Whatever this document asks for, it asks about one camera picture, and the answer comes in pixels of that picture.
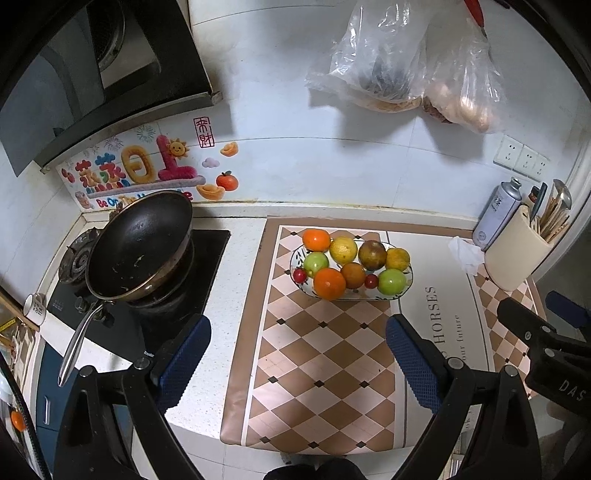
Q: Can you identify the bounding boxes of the clear plastic bag pale contents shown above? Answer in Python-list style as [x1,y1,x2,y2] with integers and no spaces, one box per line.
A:
[422,9,506,134]

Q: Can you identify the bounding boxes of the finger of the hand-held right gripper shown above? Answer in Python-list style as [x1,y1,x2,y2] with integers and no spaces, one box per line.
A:
[545,291,591,329]
[497,296,591,370]

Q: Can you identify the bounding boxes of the yellow lemon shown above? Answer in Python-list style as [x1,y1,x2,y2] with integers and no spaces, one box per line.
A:
[329,236,359,264]

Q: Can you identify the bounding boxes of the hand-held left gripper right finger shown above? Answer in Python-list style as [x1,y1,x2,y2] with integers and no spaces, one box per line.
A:
[386,314,546,480]

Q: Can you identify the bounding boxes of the brown checkered counter mat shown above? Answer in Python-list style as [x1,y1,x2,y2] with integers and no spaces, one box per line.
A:
[219,218,550,450]

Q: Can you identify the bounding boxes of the black wok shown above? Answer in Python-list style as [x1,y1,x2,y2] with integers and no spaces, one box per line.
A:
[58,190,195,387]

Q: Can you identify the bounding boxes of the green apple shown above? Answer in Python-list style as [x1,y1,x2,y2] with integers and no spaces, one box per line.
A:
[302,251,330,274]
[377,268,407,296]

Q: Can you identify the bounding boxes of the floral glass plate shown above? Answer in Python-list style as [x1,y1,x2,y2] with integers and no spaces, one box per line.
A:
[289,237,414,302]

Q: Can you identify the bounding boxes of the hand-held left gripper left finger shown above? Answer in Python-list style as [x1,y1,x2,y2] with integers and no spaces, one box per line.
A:
[53,314,212,480]

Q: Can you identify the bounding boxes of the red seal wall sticker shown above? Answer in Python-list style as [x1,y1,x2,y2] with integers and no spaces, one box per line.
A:
[193,116,215,148]

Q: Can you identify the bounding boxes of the crumpled white tissue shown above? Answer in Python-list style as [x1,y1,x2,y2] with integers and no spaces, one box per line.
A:
[448,235,485,277]

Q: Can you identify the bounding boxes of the dark utensil handle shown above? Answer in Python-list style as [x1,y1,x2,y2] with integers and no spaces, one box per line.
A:
[529,182,549,222]

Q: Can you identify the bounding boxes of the cream utensil holder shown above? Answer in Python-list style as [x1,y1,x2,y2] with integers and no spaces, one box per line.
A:
[484,204,552,292]

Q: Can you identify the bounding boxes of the bundle of wooden chopsticks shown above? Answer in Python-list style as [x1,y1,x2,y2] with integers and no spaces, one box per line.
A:
[538,194,571,243]

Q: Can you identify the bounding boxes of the blue cabinet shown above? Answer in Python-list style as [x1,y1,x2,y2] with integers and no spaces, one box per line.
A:
[34,346,134,462]

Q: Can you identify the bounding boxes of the grey spray can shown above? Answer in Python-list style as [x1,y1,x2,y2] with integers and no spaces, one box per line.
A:
[472,178,523,250]

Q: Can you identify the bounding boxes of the clear plastic bag dark contents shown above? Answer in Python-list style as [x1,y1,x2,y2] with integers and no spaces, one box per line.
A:
[305,0,428,114]

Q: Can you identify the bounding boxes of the metal gas burner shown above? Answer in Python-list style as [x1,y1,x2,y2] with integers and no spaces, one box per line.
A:
[59,229,105,284]

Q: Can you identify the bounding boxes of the metal spoon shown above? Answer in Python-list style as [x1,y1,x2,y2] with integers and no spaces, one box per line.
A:
[551,179,573,208]

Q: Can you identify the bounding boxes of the person's dark clothing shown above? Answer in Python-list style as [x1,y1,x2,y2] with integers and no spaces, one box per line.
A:
[268,455,370,480]

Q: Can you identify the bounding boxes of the yellow orange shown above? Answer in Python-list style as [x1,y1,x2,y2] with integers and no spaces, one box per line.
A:
[385,248,411,272]

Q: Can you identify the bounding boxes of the white mug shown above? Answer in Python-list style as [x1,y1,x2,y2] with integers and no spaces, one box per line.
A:
[23,293,49,324]

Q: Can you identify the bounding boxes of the colourful lettered wall sticker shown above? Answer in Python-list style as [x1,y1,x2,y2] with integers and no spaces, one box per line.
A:
[58,124,195,210]

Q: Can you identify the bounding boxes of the black gas stove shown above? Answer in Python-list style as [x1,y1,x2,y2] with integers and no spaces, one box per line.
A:
[46,228,232,365]

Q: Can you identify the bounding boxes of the dark red apple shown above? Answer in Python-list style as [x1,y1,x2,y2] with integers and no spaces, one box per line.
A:
[358,240,387,271]

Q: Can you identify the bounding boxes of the black range hood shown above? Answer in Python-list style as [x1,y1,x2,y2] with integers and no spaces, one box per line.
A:
[0,0,222,178]

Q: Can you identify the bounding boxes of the white wall socket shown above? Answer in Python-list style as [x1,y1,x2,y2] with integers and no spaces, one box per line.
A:
[493,135,525,169]
[516,145,550,181]

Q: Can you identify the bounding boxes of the red handle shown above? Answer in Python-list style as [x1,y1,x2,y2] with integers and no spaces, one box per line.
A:
[464,0,488,38]

